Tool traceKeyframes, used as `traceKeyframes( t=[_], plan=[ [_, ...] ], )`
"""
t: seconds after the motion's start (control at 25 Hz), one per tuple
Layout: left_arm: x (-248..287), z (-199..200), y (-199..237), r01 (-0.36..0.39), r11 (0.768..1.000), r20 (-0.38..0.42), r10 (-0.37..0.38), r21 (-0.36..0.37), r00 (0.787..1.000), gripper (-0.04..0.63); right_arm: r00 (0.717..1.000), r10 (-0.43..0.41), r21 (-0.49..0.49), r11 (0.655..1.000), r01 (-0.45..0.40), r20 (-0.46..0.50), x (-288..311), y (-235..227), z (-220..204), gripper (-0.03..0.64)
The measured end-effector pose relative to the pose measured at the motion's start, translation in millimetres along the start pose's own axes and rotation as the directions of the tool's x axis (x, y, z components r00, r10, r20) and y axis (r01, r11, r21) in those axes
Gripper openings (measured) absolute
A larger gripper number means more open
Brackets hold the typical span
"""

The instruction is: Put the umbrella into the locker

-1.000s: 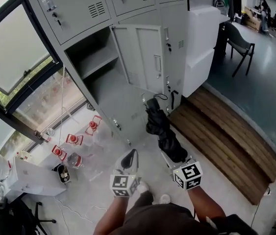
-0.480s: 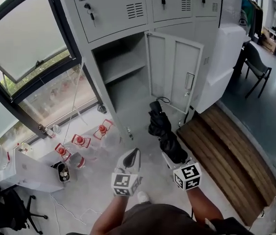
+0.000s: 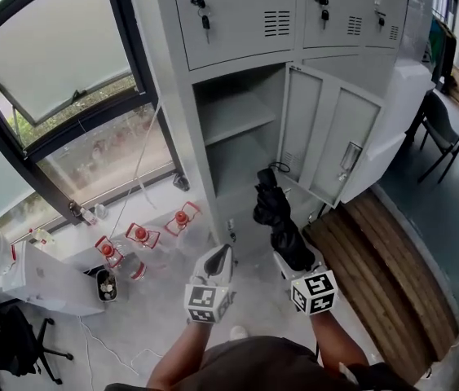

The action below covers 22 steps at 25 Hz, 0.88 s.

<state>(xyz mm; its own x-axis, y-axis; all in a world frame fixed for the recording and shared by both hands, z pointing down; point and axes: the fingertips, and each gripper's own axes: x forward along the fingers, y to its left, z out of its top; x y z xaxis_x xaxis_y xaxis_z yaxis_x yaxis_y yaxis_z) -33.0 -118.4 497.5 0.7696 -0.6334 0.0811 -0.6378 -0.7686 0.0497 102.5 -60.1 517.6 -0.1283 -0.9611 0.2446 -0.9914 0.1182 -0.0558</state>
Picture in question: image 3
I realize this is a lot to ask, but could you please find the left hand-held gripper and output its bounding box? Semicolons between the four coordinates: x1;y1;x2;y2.
183;243;237;326

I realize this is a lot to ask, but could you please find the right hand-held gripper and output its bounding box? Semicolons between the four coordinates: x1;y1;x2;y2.
273;250;339;317

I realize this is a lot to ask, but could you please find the black umbrella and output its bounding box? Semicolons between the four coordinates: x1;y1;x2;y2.
252;161;316;273

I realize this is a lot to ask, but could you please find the grey metal locker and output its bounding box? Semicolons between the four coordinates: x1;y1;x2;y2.
152;0;413;257

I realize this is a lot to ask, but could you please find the person's right forearm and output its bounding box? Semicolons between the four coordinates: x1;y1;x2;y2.
307;310;369;371

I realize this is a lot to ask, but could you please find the person's left forearm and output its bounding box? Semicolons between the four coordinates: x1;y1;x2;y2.
146;319;214;391

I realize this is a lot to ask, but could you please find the clear red-capped water jug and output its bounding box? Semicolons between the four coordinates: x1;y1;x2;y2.
124;221;161;269
94;234;149;283
163;200;204;253

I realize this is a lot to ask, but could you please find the person's white shoe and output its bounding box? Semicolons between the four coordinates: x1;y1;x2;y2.
228;325;250;342

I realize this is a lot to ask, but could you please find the wooden slatted pallet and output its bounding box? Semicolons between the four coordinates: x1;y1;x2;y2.
301;188;459;387

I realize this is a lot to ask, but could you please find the person's dark clothing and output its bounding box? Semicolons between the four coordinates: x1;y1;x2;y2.
104;335;420;391

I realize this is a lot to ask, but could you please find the small white waste bin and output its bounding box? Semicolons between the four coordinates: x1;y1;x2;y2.
95;268;120;303

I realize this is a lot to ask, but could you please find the white desk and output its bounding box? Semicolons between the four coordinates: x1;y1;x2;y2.
0;240;106;316

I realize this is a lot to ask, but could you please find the white table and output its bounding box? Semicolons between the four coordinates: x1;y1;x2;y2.
339;59;437;205

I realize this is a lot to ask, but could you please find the black visitor chair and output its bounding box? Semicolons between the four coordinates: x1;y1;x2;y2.
403;89;459;185

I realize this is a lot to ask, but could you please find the black office chair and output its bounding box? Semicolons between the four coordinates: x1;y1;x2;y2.
0;298;76;387

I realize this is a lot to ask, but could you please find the white window cord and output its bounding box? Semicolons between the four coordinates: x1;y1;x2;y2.
124;97;164;212

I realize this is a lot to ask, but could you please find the white floor cable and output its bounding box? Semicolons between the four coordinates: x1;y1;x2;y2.
77;314;166;377

